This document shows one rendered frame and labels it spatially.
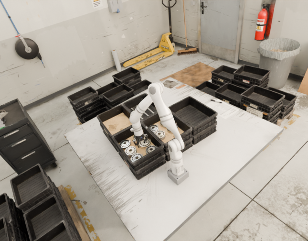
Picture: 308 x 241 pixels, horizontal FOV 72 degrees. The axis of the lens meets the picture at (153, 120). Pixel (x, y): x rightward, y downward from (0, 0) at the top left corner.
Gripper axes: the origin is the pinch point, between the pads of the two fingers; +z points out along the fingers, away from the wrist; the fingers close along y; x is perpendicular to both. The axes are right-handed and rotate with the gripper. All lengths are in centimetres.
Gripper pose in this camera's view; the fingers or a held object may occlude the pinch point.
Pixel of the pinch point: (142, 144)
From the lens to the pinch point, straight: 187.0
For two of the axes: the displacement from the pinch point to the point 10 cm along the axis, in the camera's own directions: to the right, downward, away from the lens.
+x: -4.8, -5.0, 7.2
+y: 8.7, -4.1, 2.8
